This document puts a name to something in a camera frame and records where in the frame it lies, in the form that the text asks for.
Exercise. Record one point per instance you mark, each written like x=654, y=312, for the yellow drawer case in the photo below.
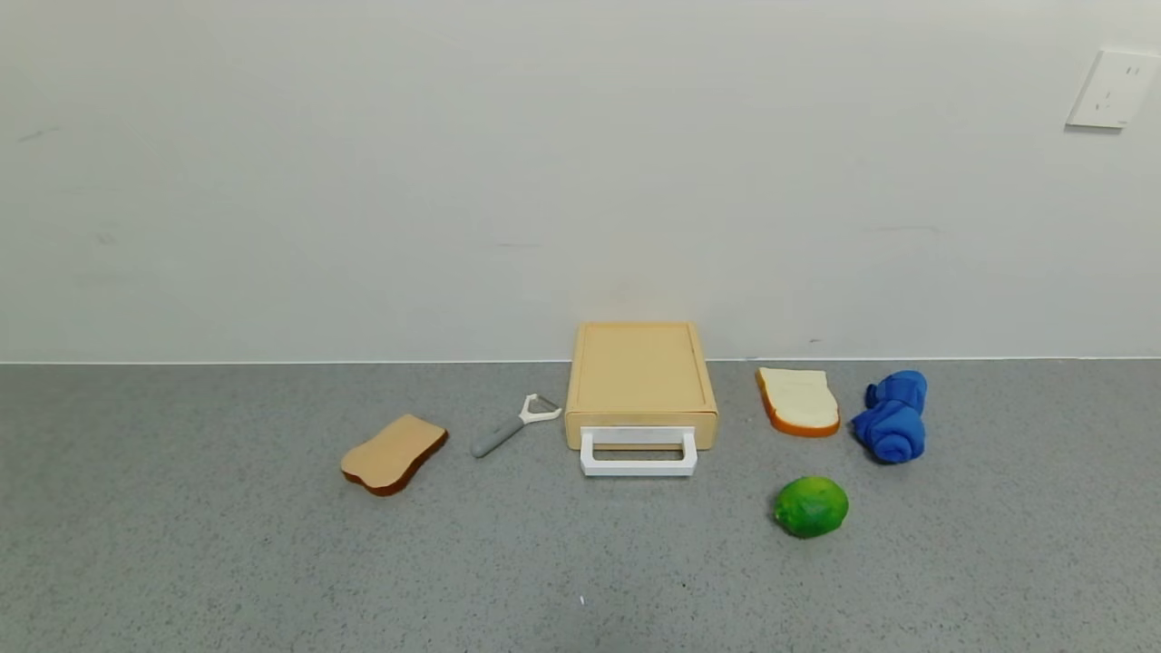
x=639, y=372

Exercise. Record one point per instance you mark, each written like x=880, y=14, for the brown toast slice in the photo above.
x=390, y=453

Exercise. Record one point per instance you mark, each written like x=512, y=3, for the white bread slice orange crust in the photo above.
x=798, y=399

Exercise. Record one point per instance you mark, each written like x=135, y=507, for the green lime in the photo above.
x=810, y=508

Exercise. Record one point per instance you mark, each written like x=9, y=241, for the blue rolled towel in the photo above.
x=893, y=426

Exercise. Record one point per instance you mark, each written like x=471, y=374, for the white wall socket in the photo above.
x=1111, y=91

